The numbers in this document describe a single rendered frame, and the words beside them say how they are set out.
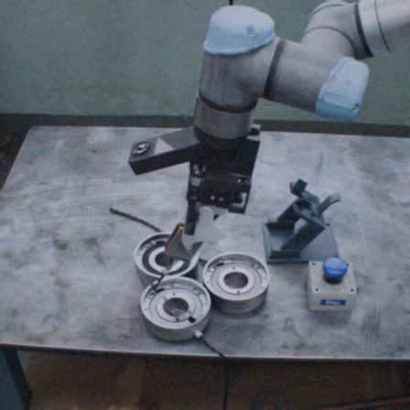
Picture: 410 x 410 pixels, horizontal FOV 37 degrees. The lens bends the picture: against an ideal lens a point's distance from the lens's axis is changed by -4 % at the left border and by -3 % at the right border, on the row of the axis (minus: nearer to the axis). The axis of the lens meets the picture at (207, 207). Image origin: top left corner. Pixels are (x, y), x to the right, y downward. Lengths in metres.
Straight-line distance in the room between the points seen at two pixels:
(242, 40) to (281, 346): 0.47
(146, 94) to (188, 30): 0.35
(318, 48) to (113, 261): 0.54
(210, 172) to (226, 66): 0.17
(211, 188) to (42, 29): 1.89
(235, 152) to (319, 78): 0.17
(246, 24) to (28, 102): 2.17
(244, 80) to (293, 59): 0.06
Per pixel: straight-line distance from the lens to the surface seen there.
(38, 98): 2.80
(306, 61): 0.72
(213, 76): 0.74
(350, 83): 0.72
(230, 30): 0.71
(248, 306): 0.99
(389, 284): 1.09
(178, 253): 0.94
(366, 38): 0.82
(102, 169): 1.29
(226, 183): 0.82
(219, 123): 0.77
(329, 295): 1.00
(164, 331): 0.94
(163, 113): 2.73
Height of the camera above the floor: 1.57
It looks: 40 degrees down
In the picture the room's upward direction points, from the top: 1 degrees clockwise
